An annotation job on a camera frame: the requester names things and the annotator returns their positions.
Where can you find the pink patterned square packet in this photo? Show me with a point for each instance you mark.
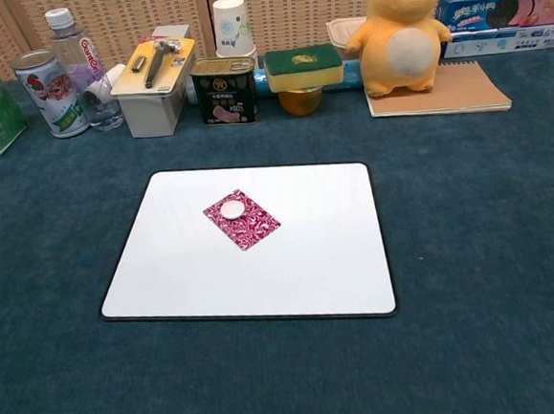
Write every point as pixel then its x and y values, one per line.
pixel 252 230

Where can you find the small white round disc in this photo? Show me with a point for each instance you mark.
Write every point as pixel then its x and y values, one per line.
pixel 233 210

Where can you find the white board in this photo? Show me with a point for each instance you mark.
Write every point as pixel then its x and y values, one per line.
pixel 254 281

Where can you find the black luncheon meat can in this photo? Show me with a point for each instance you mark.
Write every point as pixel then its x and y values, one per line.
pixel 225 93

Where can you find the yellow green sponge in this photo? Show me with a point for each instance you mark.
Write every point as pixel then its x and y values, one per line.
pixel 304 68

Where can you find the grey plastic box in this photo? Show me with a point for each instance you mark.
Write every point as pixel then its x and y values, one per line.
pixel 149 114

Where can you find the teal tablecloth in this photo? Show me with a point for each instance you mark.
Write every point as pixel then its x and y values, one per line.
pixel 290 374

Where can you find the beige lunch container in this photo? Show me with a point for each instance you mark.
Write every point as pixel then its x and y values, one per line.
pixel 340 34

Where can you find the white paper cup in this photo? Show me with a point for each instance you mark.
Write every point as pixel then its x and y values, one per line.
pixel 234 28

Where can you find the yellow razor blister pack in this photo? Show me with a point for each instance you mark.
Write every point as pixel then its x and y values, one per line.
pixel 160 63

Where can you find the woven folding screen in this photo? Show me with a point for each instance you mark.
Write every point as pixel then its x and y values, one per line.
pixel 290 4

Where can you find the white upright box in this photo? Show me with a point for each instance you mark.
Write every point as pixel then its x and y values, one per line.
pixel 174 31

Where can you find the yellow plush toy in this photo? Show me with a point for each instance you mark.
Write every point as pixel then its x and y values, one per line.
pixel 403 39

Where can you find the small white cylinder bottle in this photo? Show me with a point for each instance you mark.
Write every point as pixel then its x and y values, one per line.
pixel 111 78

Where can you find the kraft spiral notebook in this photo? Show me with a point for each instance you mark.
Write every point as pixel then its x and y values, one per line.
pixel 464 89

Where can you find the clear water bottle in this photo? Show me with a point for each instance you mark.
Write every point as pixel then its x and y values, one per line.
pixel 89 49

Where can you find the silver drink can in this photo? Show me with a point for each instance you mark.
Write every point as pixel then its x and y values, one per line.
pixel 52 100

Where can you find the white blue long box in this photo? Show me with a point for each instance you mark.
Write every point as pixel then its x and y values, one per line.
pixel 509 42

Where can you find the blue cookie box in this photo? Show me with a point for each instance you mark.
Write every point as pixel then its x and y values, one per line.
pixel 501 9

